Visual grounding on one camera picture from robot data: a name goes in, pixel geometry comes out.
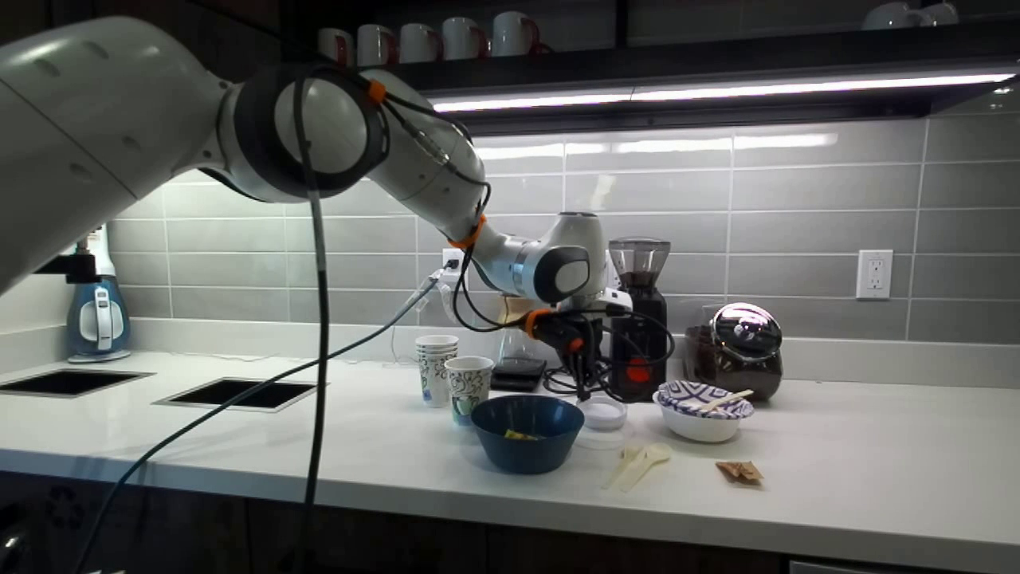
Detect wooden stirrer in bowl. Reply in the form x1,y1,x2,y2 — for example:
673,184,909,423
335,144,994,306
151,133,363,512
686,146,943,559
699,384,756,416

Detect patterned paper cup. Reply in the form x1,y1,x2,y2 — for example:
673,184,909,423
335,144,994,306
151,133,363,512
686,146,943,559
411,332,462,412
443,354,497,428

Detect blue spray bottle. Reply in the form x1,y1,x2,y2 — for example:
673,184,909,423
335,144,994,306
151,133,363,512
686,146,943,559
64,220,134,365

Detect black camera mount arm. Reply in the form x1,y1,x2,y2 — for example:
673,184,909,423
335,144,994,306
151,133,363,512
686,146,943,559
42,239,102,288

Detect pale wooden spoon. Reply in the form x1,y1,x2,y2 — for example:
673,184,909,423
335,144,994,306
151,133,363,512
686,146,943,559
601,443,654,494

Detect white wall outlet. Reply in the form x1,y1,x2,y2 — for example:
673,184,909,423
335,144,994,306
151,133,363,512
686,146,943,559
428,245,474,297
854,245,894,303

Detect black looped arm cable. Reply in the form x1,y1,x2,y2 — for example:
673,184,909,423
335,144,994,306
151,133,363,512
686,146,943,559
299,73,335,511

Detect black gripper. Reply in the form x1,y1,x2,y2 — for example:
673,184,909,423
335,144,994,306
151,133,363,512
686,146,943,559
530,300,617,406

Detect dark blue bowl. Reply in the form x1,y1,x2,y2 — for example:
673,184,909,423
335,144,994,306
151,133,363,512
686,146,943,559
469,392,586,477

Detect long dark cable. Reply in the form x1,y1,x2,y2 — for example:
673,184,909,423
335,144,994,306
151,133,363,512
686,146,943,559
71,266,445,574

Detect white plate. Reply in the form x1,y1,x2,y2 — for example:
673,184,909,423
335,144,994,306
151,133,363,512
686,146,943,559
578,392,632,433

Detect black coffee scale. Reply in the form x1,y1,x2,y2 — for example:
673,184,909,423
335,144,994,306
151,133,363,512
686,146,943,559
487,354,551,395

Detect under-cabinet light strip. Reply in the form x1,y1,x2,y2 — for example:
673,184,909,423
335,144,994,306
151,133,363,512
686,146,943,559
428,68,1020,118

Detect black coffee grinder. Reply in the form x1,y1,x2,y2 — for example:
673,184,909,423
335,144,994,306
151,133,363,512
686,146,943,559
606,239,674,406

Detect white bowl with blue pattern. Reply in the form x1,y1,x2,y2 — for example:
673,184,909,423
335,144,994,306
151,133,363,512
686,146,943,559
649,378,759,445

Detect black rectangular counter inset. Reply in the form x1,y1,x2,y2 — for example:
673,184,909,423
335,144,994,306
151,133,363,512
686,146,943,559
0,365,152,397

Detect chrome round kettle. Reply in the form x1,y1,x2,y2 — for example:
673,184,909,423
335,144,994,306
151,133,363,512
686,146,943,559
682,300,786,409

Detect white dish on shelf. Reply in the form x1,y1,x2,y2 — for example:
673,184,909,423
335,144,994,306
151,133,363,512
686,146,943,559
861,0,923,30
919,0,963,30

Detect white mug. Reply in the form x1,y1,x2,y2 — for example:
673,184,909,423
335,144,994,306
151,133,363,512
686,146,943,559
487,10,542,59
440,11,487,62
352,21,398,69
396,18,443,68
316,26,356,69

